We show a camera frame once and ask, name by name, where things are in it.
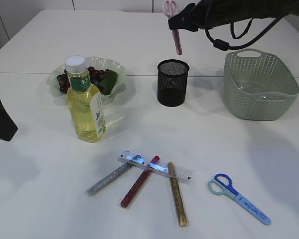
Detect pink scissors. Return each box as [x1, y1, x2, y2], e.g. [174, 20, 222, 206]
[162, 0, 182, 56]

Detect blue scissors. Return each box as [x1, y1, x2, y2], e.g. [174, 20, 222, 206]
[207, 173, 272, 226]

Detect clear plastic ruler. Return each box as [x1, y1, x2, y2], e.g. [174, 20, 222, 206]
[118, 150, 193, 184]

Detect black mesh pen holder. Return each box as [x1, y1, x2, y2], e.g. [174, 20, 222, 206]
[157, 59, 190, 107]

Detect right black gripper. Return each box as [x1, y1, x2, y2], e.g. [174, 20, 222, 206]
[168, 0, 299, 31]

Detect yellow tea bottle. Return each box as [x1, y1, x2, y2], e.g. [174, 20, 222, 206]
[65, 55, 106, 143]

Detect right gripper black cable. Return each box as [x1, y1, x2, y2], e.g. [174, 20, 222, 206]
[204, 14, 287, 52]

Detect red glitter pen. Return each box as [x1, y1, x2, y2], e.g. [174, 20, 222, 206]
[120, 169, 152, 208]

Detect silver glitter pen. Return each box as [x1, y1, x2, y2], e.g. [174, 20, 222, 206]
[86, 154, 144, 197]

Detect green woven plastic basket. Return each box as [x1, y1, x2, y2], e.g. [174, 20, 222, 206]
[223, 49, 299, 121]

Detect gold glitter pen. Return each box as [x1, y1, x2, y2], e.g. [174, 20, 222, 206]
[167, 162, 188, 227]

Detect clear plastic sheet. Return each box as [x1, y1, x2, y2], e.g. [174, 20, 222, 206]
[238, 82, 287, 102]

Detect red artificial grape bunch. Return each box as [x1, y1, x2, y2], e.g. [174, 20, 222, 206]
[56, 66, 118, 96]

